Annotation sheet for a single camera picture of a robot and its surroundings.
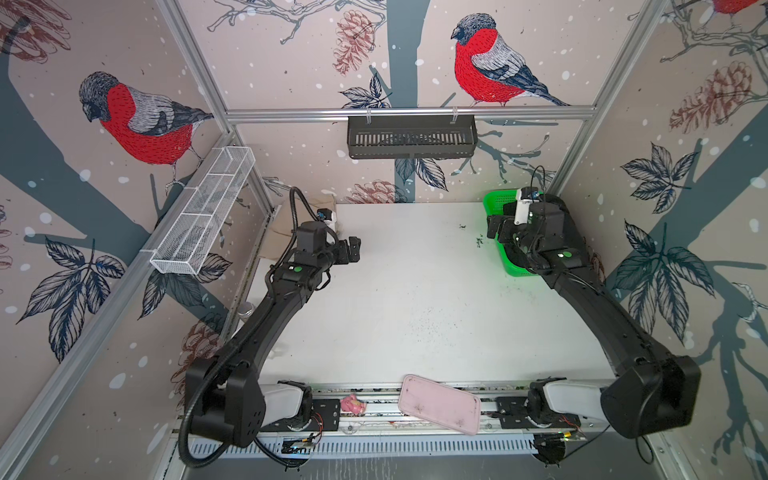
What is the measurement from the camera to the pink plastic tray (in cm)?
72

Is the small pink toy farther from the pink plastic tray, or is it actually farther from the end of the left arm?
the end of the left arm

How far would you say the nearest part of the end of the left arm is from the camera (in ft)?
2.05

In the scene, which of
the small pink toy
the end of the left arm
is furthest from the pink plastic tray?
the end of the left arm

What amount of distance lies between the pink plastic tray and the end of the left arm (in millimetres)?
383
